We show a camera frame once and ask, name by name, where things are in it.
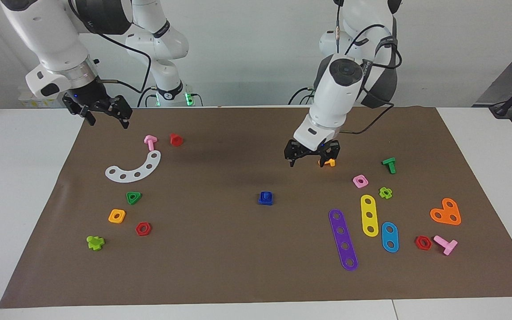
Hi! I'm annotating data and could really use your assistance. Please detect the orange heart-shaped plate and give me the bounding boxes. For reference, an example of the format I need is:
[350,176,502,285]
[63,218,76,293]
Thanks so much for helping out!
[430,198,462,226]

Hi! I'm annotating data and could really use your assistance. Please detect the brown table mat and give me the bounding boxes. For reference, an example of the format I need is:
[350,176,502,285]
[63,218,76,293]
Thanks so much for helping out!
[0,106,512,309]

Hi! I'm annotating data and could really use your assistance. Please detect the white curved perforated plate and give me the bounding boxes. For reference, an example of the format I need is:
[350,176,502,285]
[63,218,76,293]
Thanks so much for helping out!
[105,150,162,183]

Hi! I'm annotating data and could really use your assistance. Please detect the black left base cables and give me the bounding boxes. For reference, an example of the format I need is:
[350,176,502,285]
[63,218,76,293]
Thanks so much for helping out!
[288,87,316,105]

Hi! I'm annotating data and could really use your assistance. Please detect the black base cables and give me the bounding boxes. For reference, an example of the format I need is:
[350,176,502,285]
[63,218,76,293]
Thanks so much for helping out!
[288,87,316,105]
[137,86,159,108]

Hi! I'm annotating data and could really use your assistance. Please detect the purple four-hole plate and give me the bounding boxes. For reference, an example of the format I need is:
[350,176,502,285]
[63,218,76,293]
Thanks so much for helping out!
[328,209,359,272]

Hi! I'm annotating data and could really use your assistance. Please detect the white background box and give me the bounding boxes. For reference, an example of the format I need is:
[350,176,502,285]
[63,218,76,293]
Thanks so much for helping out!
[18,88,68,108]

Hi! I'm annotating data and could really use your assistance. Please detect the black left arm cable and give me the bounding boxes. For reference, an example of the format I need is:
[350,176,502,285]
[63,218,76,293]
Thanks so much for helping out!
[334,0,403,135]

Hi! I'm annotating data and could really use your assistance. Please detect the yellow three-hole plate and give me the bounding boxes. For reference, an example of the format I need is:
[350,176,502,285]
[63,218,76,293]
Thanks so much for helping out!
[360,195,379,237]

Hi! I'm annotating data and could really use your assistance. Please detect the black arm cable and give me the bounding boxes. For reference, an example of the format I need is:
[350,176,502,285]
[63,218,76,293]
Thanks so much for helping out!
[67,0,152,94]
[334,0,403,135]

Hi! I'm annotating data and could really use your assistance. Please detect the blue two-hole plate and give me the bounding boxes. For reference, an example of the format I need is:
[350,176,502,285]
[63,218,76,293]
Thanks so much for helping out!
[381,222,400,253]

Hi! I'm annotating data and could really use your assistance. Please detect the black right base cables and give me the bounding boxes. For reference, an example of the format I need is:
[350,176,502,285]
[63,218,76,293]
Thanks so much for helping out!
[137,86,159,108]

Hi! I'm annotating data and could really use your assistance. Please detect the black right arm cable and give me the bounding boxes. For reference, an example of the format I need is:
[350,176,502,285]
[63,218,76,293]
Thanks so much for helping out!
[67,0,152,94]

